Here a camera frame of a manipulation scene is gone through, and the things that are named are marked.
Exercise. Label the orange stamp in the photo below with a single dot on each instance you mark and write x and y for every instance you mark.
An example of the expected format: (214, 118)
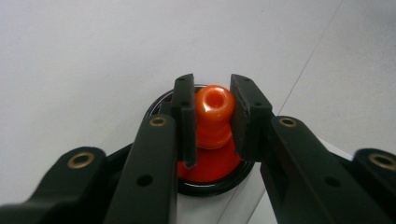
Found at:
(214, 124)

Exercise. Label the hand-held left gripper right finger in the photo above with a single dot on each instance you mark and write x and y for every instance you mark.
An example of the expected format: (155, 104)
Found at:
(289, 155)

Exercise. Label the red ink pad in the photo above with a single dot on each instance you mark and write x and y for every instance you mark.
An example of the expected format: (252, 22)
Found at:
(211, 168)

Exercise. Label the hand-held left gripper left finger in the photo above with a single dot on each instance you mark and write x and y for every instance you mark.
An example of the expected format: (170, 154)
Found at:
(152, 161)

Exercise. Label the white table cover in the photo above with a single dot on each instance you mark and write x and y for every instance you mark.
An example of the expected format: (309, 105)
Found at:
(93, 46)

